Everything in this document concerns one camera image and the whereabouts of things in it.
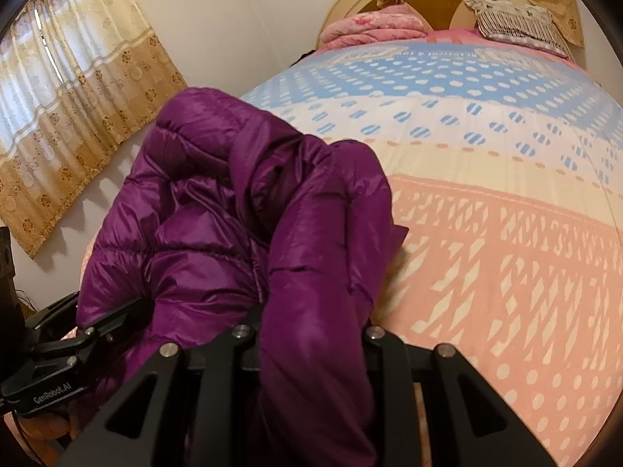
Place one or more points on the folded pink blanket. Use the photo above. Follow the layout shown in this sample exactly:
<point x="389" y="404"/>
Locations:
<point x="395" y="22"/>

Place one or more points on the beige side window curtain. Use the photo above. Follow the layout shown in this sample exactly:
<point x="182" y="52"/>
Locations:
<point x="78" y="79"/>

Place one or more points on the purple puffer jacket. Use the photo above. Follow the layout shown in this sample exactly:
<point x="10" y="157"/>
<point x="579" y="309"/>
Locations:
<point x="228" y="208"/>

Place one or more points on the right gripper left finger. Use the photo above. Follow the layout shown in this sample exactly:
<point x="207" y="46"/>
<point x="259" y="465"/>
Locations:
<point x="185" y="407"/>

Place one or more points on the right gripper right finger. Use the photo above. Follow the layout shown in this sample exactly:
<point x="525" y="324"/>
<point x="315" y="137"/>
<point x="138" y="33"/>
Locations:
<point x="433" y="408"/>

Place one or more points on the pink blue dotted bedspread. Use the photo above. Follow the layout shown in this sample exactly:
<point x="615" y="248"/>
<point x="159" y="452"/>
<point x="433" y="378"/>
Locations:
<point x="505" y="167"/>

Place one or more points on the grey patterned pillow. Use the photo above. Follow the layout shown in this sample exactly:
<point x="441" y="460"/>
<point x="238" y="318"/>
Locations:
<point x="519" y="24"/>

